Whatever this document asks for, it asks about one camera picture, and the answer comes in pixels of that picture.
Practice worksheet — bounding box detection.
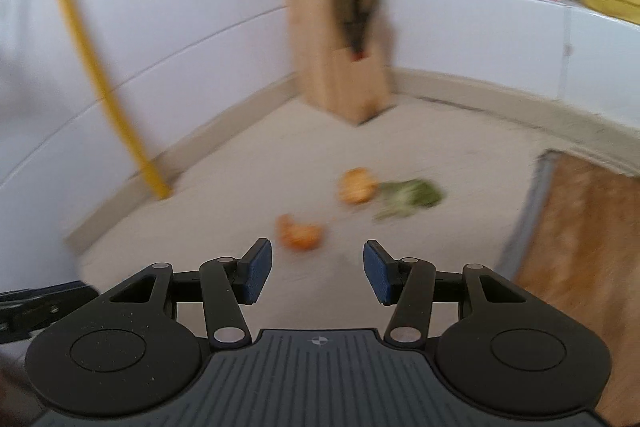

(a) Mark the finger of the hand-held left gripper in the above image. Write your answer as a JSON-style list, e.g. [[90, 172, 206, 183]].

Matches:
[[0, 281, 100, 343]]

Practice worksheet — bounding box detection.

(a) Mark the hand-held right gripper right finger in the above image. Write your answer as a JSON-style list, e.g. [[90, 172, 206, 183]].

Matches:
[[363, 240, 527, 348]]

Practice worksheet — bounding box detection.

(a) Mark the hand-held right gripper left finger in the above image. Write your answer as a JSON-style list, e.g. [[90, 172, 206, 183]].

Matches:
[[109, 238, 273, 350]]

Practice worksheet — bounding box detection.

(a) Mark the orange peel piece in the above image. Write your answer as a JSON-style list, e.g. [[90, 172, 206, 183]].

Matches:
[[339, 167, 379, 206], [276, 212, 326, 254]]

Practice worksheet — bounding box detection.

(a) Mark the crumpled green leaf scrap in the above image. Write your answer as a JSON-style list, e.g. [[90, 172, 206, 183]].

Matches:
[[372, 178, 445, 222]]

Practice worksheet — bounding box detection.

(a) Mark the wooden knife block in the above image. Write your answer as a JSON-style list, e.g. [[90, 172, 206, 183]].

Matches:
[[284, 0, 396, 126]]

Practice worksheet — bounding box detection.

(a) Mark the wooden cutting board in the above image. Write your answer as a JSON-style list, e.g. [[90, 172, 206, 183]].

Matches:
[[515, 152, 640, 408]]

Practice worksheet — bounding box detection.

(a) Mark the yellow pipe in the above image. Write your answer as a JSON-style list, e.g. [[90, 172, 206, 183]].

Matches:
[[37, 0, 171, 200]]

